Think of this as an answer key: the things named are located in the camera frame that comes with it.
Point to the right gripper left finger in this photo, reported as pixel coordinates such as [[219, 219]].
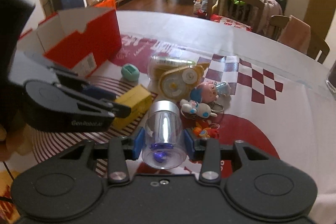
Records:
[[121, 149]]

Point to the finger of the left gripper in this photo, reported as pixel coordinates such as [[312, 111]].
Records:
[[71, 92]]

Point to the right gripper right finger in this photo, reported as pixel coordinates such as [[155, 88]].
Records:
[[206, 150]]

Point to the orange red keychain figurine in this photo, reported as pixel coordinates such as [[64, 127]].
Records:
[[212, 131]]

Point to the clear jar silver lid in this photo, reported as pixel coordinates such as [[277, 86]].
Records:
[[164, 146]]

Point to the white rabbit keychain figurine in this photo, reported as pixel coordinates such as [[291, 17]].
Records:
[[202, 110]]

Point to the yellow small box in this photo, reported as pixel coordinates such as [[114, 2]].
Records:
[[139, 100]]

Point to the pink pig chef figurine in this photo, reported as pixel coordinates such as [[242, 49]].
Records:
[[209, 91]]

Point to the yellow correction tape dispenser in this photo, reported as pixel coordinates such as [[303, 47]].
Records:
[[176, 84]]

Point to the person left hand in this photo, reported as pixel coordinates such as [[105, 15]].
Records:
[[15, 141]]

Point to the red cardboard box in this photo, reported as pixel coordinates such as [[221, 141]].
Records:
[[80, 39]]

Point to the red white table mat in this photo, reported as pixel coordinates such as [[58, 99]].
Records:
[[290, 119]]

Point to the orange gift box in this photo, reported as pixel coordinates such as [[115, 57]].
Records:
[[111, 4]]

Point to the red printed seat cushion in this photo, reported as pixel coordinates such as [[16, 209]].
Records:
[[229, 22]]

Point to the glass jar dark contents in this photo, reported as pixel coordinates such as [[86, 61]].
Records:
[[331, 79]]

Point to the wooden chair with towel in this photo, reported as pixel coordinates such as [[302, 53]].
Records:
[[318, 49]]

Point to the wooden chair with cushion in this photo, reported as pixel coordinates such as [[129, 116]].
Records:
[[248, 12]]

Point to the pink towel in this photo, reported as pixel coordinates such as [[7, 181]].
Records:
[[296, 34]]

